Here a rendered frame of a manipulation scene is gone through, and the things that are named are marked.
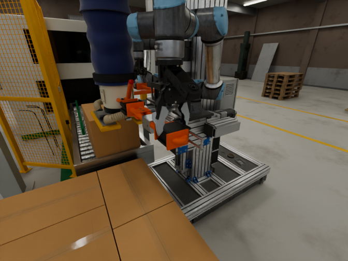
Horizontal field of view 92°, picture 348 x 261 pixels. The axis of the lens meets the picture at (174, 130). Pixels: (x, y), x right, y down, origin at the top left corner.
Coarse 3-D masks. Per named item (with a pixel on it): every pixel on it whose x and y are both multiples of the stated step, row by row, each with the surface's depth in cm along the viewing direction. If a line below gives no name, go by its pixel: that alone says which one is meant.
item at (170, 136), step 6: (168, 126) 51; (174, 126) 51; (180, 126) 51; (168, 132) 47; (174, 132) 47; (180, 132) 47; (186, 132) 49; (156, 138) 53; (162, 138) 51; (168, 138) 46; (168, 144) 47; (174, 144) 48; (180, 144) 49
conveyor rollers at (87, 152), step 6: (78, 120) 250; (84, 120) 247; (78, 126) 228; (84, 126) 225; (78, 132) 208; (78, 138) 193; (84, 138) 195; (84, 144) 180; (90, 144) 183; (84, 150) 173; (90, 150) 168; (84, 156) 158; (90, 156) 160
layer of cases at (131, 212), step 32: (32, 192) 117; (64, 192) 117; (96, 192) 117; (128, 192) 117; (160, 192) 117; (0, 224) 95; (32, 224) 95; (64, 224) 95; (96, 224) 95; (128, 224) 95; (160, 224) 95; (0, 256) 80; (32, 256) 80; (64, 256) 80; (96, 256) 80; (128, 256) 80; (160, 256) 80; (192, 256) 80
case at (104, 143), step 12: (84, 108) 163; (120, 120) 144; (132, 120) 150; (96, 132) 137; (108, 132) 142; (120, 132) 148; (132, 132) 154; (96, 144) 141; (108, 144) 146; (120, 144) 152; (132, 144) 159; (96, 156) 148
